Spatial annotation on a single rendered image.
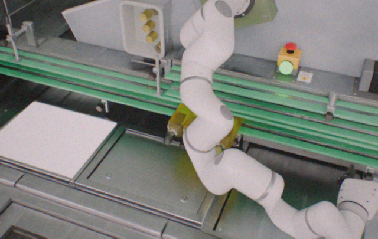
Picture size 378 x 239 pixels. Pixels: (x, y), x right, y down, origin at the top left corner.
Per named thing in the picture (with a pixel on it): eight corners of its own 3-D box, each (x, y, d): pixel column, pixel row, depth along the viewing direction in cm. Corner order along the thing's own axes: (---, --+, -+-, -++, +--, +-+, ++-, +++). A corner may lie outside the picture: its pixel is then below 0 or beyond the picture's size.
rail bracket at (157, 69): (163, 83, 169) (149, 101, 160) (161, 45, 159) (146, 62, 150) (170, 85, 168) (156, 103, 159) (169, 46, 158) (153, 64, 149)
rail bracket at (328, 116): (326, 95, 146) (321, 120, 136) (331, 77, 142) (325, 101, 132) (339, 98, 145) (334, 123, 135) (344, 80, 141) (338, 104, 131)
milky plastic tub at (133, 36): (134, 42, 180) (123, 52, 174) (129, -10, 167) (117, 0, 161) (173, 50, 175) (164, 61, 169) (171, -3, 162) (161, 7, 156)
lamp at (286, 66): (279, 69, 154) (277, 74, 151) (281, 58, 151) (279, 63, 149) (292, 72, 152) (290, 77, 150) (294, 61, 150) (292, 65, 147)
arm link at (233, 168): (281, 140, 112) (248, 163, 123) (212, 95, 110) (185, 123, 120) (268, 192, 101) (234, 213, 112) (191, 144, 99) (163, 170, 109)
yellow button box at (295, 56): (280, 61, 160) (275, 72, 155) (282, 43, 156) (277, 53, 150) (299, 65, 158) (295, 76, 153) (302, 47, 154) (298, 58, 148)
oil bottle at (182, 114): (188, 102, 170) (165, 137, 154) (188, 90, 167) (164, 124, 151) (202, 105, 169) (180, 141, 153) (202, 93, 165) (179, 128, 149)
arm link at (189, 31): (192, 16, 138) (168, 39, 126) (217, -11, 129) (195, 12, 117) (214, 38, 139) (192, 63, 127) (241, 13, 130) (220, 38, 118)
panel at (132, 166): (34, 103, 191) (-24, 156, 165) (32, 98, 189) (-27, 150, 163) (234, 157, 164) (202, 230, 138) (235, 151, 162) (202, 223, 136)
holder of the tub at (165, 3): (136, 52, 184) (127, 62, 178) (130, -10, 168) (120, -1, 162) (173, 61, 179) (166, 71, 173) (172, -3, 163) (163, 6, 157)
